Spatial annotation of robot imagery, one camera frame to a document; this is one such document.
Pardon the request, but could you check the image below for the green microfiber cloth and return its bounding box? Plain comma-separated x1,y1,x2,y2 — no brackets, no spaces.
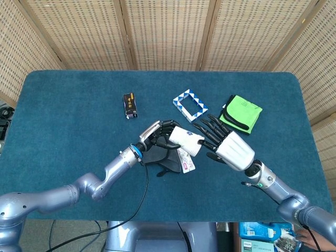
218,94,263,137

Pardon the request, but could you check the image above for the black equipment beside table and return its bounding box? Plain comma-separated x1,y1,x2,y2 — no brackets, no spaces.
0,103,13,141

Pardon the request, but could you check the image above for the black cable over torso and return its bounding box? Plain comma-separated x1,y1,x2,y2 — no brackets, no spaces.
177,222,195,244

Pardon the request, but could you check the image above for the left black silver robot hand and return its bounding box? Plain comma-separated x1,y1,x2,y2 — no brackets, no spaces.
138,120,182,153

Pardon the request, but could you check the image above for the blue printed box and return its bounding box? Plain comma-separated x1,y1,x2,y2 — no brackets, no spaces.
238,222,295,241

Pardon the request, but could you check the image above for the teal blue table mat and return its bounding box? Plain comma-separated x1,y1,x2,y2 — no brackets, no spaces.
0,69,331,223

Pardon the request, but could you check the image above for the grey microfiber cloth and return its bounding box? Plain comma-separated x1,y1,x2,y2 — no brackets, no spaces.
143,145,182,177

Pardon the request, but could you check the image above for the blue white snake puzzle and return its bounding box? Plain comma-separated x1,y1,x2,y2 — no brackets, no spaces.
172,89,209,123

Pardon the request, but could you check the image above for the woven bamboo folding screen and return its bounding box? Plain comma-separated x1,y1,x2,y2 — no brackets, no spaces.
0,0,336,171

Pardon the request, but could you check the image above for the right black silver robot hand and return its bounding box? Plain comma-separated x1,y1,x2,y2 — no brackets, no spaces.
193,114,256,172

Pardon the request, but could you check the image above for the box with photo print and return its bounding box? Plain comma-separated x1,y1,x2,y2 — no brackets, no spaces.
274,232,302,252

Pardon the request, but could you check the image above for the single white floral paper cup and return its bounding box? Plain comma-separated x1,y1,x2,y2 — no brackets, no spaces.
187,135,206,158

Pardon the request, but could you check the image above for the grey-blue robot torso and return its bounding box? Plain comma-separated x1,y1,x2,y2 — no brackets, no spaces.
106,221,219,252

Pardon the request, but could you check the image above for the small black purple box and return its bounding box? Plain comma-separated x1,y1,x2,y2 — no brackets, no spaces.
122,92,138,120

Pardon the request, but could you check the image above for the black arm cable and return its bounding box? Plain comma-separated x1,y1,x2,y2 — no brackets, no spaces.
301,224,321,251
46,160,149,252

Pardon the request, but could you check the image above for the white floral toothpaste tube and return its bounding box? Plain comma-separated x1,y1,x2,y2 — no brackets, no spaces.
177,148,196,175

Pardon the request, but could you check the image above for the white Philips box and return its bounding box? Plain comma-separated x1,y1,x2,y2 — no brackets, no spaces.
240,237,276,252

